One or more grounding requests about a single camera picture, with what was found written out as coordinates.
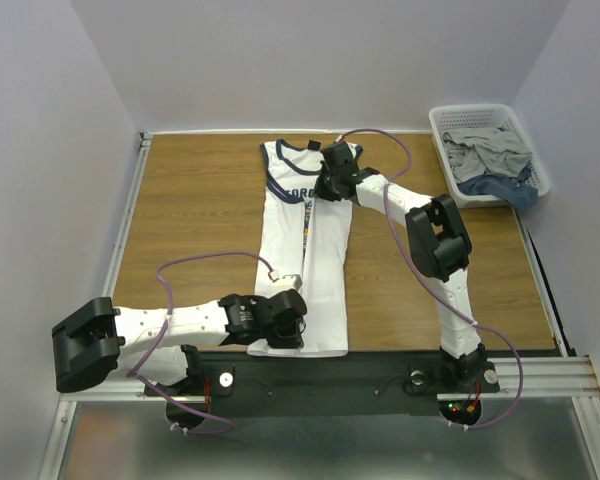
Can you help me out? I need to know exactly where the aluminium table edge rail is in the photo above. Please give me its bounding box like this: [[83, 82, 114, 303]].
[[52, 132, 153, 394]]

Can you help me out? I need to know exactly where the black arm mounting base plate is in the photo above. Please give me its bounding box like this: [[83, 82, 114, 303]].
[[164, 351, 499, 419]]

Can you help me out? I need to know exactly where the grey tank top in basket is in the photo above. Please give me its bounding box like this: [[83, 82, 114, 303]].
[[442, 127, 532, 183]]

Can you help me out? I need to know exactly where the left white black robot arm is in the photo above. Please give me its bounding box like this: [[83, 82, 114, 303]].
[[52, 288, 307, 394]]

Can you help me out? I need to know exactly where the white perforated plastic basket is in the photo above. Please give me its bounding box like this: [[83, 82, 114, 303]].
[[429, 104, 550, 210]]

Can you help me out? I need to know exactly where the white printed tank top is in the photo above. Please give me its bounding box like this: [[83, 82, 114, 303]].
[[247, 139, 353, 358]]

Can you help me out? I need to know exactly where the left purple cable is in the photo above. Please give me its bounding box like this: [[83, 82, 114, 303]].
[[125, 252, 284, 435]]

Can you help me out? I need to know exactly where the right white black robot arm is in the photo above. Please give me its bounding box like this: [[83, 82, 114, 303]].
[[314, 141, 487, 390]]

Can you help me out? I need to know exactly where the aluminium front frame rail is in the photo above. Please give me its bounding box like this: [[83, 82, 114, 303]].
[[492, 357, 600, 479]]

